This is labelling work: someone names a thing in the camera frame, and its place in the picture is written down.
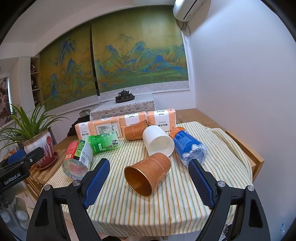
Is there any wooden wall shelf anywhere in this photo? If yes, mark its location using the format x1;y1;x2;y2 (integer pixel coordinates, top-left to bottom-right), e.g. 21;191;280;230
30;57;43;106

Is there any white wall air conditioner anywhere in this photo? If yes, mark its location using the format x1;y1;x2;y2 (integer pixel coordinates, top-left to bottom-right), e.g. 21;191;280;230
173;0;205;22

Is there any right landscape painting blind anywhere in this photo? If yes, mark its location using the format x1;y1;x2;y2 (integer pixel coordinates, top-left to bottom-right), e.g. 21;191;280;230
91;5;190;101

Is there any potted green spider plant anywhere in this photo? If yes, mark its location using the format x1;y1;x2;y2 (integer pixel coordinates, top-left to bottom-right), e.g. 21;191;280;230
1;103;66;170

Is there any wooden slatted plant stand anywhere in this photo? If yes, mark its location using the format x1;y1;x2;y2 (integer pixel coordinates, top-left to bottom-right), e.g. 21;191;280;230
24;149;66;200

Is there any red green labelled plastic cup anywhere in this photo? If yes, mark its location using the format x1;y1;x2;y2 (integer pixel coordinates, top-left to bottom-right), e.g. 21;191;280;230
62;140;93;180

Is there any striped yellow green tablecloth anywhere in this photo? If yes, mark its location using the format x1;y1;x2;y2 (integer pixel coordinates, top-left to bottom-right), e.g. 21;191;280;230
43;121;253;237

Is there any orange paper cup behind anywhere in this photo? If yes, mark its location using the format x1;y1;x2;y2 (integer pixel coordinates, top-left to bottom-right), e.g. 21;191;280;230
125;120;147;141

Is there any black teapot set on tray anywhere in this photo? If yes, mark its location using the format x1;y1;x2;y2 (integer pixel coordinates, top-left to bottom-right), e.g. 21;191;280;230
115;90;135;103

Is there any orange tissue pack rightmost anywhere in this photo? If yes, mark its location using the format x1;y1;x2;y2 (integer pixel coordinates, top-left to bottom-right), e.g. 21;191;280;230
147;109;176;132

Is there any white paper cup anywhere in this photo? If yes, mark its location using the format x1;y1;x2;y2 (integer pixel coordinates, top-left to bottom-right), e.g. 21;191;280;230
142;125;175;157

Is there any orange tissue pack leftmost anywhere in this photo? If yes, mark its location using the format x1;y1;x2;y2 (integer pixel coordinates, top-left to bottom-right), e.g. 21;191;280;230
75;121;96;140

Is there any orange tissue pack label side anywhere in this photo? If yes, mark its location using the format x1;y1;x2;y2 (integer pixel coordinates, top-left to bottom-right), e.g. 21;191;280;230
93;116;122;138

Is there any landscape painting blind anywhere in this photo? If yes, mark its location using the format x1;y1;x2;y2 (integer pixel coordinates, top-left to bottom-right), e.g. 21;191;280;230
91;5;190;101
39;22;98;113

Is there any orange paper cup gold interior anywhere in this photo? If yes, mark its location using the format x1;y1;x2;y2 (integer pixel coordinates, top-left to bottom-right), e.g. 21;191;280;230
124;153;171;197

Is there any left landscape painting blind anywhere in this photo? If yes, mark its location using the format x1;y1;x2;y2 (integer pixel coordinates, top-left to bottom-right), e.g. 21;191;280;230
39;22;98;113

